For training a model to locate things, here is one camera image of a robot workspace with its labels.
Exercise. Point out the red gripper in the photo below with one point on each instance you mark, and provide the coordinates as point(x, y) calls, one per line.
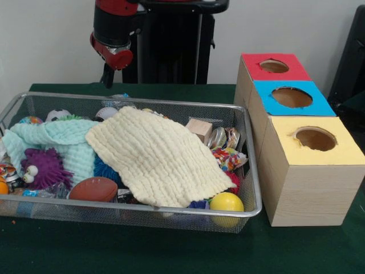
point(114, 57)

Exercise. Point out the clear plastic packet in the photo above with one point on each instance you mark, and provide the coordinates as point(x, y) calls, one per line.
point(116, 101)

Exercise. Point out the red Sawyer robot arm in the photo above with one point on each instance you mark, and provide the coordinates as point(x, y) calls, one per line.
point(114, 23)

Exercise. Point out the clear mesh bin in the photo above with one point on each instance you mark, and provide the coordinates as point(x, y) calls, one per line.
point(85, 220)

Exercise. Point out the white ball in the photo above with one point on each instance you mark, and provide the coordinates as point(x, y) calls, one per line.
point(106, 113)

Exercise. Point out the small soccer ball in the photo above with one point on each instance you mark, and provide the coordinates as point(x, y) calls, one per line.
point(58, 115)

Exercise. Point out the mint green cloth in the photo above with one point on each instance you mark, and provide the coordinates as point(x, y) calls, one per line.
point(63, 137)

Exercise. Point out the cream yellow cloth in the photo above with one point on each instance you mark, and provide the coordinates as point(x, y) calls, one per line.
point(159, 157)

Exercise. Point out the small wooden block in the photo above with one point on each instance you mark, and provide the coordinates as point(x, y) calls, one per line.
point(199, 129)

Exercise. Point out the purple spiky toy with eyes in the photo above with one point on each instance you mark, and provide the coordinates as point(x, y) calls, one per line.
point(48, 168)

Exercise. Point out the brown toy football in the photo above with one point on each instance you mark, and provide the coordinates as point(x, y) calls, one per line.
point(93, 189)

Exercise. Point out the colourful crinkly packet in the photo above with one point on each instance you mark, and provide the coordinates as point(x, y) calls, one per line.
point(229, 158)

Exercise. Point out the orange toy basketball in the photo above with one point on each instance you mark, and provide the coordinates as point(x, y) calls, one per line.
point(3, 187)

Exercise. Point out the yellow ball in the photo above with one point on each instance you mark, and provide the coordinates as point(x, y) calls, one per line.
point(226, 202)

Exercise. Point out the dark green table cloth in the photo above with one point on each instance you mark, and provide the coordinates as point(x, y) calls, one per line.
point(171, 251)

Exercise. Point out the black chair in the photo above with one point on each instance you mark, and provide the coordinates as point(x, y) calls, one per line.
point(351, 63)

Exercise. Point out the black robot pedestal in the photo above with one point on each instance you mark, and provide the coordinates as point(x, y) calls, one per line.
point(177, 51)

